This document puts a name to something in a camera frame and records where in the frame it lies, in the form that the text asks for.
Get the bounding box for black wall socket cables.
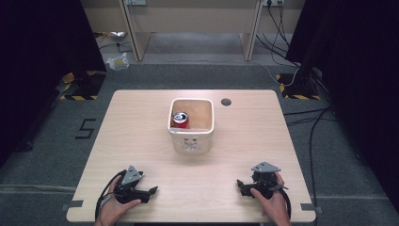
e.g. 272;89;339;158
255;2;301;68

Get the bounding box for black curtain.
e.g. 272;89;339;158
284;0;399;216
0;0;107;169

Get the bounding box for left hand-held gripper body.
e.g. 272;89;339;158
113;165;151;204

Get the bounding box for red drink can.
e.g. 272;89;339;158
171;110;190;130

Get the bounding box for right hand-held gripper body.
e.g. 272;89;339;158
250;161;282;200

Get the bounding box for crumpled silver bag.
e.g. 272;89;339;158
107;30;127;42

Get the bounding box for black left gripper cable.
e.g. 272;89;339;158
94;169;128;222

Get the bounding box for grey tape strip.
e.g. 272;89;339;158
60;200;85;212
299;202;324;215

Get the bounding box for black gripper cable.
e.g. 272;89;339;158
276;185;293;220
94;169;128;222

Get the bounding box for white square bin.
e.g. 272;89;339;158
167;97;215;155

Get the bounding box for clear plastic bag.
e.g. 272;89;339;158
105;52;131;72

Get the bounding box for stand base with hazard tape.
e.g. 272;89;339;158
275;73;322;101
58;70;107;102

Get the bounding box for person's right hand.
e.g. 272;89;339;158
249;172;292;220

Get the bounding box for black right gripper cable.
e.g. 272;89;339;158
276;185;293;220

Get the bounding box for black floor cables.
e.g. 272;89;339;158
282;105;339;226

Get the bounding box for person's left hand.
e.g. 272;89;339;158
97;174;143;224

